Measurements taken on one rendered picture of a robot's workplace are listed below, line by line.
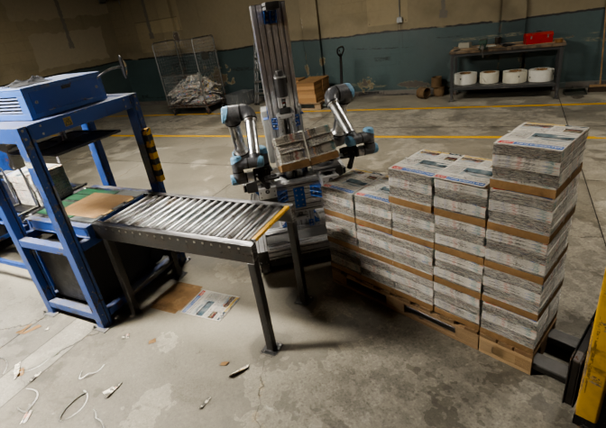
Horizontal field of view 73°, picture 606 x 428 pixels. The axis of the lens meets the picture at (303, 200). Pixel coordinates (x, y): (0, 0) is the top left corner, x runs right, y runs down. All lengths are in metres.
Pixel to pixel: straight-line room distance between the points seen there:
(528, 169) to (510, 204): 0.19
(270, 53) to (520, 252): 2.14
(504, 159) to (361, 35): 7.56
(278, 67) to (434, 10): 6.14
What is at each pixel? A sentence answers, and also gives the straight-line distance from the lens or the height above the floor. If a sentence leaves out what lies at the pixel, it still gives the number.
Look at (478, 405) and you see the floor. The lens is 2.53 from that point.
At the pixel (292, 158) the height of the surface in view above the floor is 1.11.
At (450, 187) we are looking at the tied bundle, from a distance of 2.27.
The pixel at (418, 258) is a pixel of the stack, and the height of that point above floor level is 0.51.
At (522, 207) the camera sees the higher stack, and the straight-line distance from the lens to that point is 2.16.
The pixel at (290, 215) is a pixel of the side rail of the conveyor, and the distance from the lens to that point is 2.73.
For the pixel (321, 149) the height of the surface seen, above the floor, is 1.13.
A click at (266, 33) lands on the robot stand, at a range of 3.24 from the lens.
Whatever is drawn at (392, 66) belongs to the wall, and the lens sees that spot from 9.32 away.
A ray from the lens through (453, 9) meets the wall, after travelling 9.02.
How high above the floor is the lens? 1.96
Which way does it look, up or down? 25 degrees down
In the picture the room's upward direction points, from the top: 8 degrees counter-clockwise
